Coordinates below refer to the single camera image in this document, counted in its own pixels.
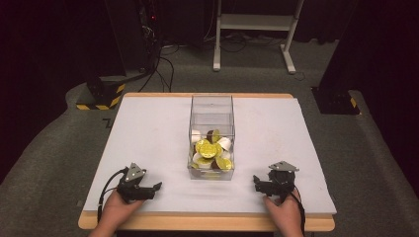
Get black yellow striped stand base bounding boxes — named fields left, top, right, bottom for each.
left=75, top=75, right=127, bottom=112

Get dark equipment rack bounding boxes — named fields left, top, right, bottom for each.
left=104, top=0, right=163, bottom=73

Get hand-held gripper black cable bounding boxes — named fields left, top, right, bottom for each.
left=292, top=185, right=307, bottom=237
left=96, top=167, right=128, bottom=223

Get left hand-held gripper black cable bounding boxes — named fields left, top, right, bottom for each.
left=96, top=167, right=128, bottom=223

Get clear plastic box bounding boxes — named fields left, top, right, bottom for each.
left=187, top=94, right=236, bottom=182

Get dark curtain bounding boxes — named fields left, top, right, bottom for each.
left=318, top=0, right=419, bottom=196
left=0, top=0, right=126, bottom=186

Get pile of yellow-lidded cups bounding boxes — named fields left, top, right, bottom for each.
left=190, top=128, right=234, bottom=172

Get black stand base yellow mark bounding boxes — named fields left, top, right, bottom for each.
left=310, top=85, right=361, bottom=116

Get white metal stand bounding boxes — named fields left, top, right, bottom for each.
left=212, top=0, right=306, bottom=75

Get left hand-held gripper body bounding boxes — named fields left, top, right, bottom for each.
left=117, top=162, right=148, bottom=203

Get person's left hand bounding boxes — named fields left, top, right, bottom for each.
left=98, top=190, right=145, bottom=230

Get right hand-held gripper black cable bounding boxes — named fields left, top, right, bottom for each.
left=292, top=185, right=307, bottom=237

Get wooden table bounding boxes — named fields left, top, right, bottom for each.
left=77, top=92, right=337, bottom=233

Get person's right hand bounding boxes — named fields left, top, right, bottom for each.
left=263, top=190, right=303, bottom=232

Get white table mat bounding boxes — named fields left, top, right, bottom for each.
left=82, top=96, right=338, bottom=216

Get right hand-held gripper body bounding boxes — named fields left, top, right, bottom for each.
left=268, top=160, right=300, bottom=202

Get cables under white stand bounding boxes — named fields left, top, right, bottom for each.
left=203, top=30, right=289, bottom=54

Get black floor cables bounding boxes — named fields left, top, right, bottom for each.
left=137, top=45, right=176, bottom=94

